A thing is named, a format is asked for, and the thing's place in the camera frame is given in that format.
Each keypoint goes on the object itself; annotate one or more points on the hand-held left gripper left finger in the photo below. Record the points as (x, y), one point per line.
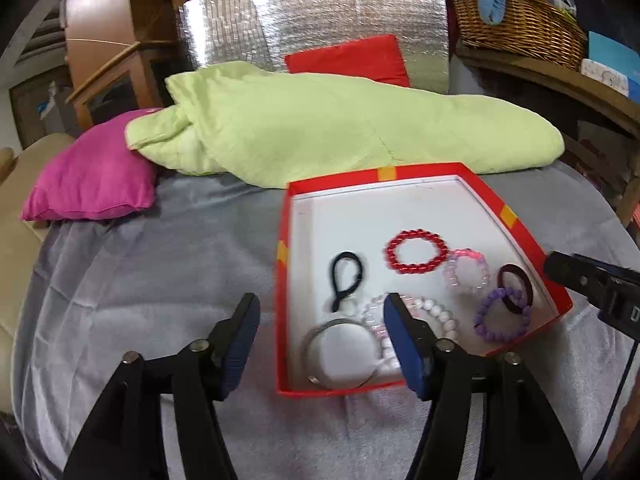
(240, 355)

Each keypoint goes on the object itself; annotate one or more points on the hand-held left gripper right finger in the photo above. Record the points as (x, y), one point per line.
(402, 350)

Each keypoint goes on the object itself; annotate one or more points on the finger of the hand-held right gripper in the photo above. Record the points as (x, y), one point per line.
(590, 282)

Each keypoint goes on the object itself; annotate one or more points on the red cardboard box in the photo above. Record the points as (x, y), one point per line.
(530, 250)

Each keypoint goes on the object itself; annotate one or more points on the silver metal bangle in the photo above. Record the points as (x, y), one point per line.
(306, 355)

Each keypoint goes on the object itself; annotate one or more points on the grey bed sheet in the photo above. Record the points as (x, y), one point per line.
(150, 285)

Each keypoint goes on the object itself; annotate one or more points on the wooden shelf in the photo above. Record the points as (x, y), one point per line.
(550, 72)

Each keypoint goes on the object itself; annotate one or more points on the blue cardboard box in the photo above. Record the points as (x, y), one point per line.
(615, 50)

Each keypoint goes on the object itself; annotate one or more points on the magenta pillow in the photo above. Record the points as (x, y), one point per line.
(90, 175)

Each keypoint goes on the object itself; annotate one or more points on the beige armchair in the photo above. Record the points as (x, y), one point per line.
(20, 260)

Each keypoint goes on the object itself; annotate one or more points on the light green quilt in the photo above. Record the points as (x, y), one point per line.
(300, 120)

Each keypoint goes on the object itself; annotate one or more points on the wicker basket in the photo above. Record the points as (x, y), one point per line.
(525, 30)

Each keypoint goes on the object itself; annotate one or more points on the red cushion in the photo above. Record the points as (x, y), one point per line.
(350, 57)

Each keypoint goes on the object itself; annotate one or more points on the silver foil panel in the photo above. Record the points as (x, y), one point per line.
(325, 5)

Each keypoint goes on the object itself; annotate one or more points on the wooden cabinet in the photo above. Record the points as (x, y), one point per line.
(100, 10)

